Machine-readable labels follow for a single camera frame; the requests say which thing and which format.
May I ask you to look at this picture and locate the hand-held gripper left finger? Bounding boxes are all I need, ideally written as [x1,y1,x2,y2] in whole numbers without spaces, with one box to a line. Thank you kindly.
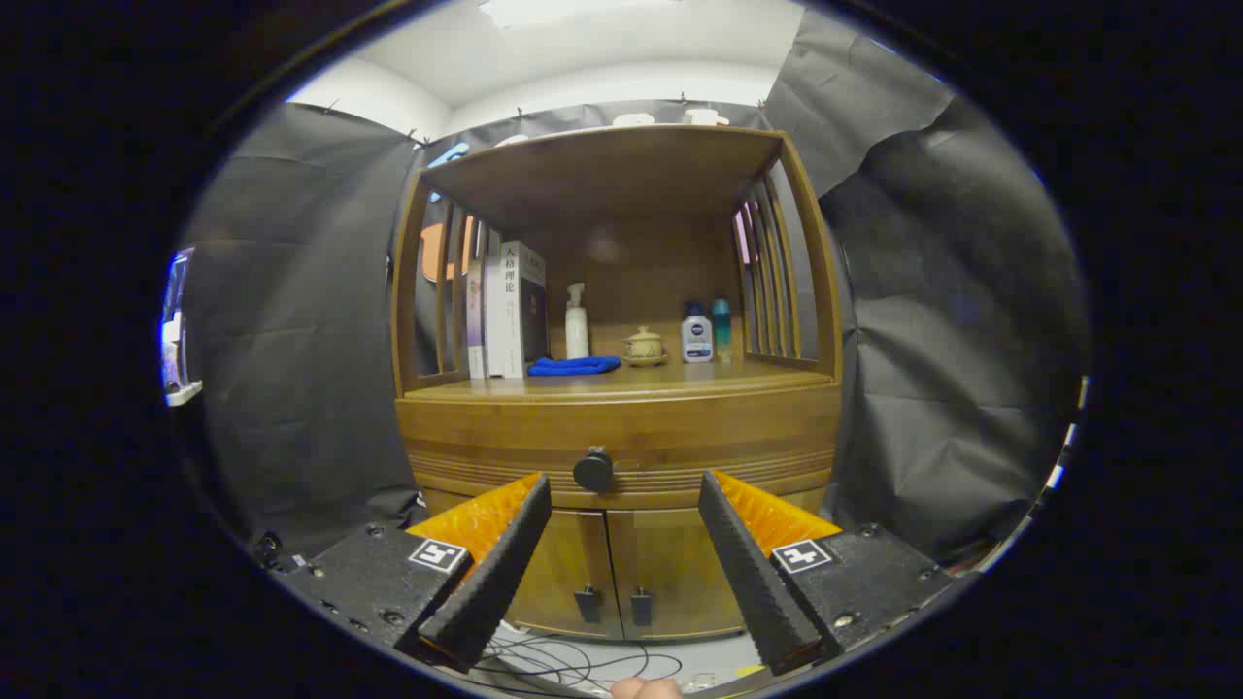
[272,473,553,674]

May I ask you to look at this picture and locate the wooden drawer with black knob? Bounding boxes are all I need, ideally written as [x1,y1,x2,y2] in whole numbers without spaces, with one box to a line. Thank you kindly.
[396,386,843,512]

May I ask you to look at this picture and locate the thin white book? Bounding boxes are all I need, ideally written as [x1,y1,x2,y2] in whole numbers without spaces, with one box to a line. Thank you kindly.
[483,228,506,380]

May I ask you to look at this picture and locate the black cables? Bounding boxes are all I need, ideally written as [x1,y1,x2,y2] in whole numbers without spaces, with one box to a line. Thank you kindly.
[466,631,686,695]

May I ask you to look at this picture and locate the white pump bottle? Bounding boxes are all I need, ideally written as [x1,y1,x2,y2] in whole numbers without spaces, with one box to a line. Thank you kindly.
[565,283,590,360]

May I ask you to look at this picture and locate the wooden cabinet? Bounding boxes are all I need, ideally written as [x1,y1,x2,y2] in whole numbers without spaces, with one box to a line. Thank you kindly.
[388,124,846,644]

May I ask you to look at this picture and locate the black device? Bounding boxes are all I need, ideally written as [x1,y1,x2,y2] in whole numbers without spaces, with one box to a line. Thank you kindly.
[254,529,312,574]

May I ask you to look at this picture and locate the blue folded cloth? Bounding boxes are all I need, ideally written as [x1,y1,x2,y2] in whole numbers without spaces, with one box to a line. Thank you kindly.
[527,354,622,378]

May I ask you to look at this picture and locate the wooden countertop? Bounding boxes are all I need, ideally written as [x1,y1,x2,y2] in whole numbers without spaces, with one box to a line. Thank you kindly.
[403,357,836,401]

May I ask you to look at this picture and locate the white lotion bottle blue cap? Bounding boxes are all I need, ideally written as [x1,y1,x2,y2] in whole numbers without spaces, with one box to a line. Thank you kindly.
[681,301,715,364]

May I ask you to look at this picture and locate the thick white book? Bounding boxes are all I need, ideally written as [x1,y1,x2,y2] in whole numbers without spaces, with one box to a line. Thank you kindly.
[500,241,550,380]

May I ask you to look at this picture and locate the wooden cabinet door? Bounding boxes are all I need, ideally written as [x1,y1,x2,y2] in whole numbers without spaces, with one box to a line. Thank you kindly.
[422,488,624,642]
[607,488,831,642]

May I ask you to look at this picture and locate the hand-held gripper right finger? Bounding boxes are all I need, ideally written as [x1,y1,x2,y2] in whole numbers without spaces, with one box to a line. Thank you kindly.
[697,470,957,678]

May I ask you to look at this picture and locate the purple and white book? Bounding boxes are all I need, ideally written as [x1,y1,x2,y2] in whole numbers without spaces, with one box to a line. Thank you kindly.
[466,267,487,380]

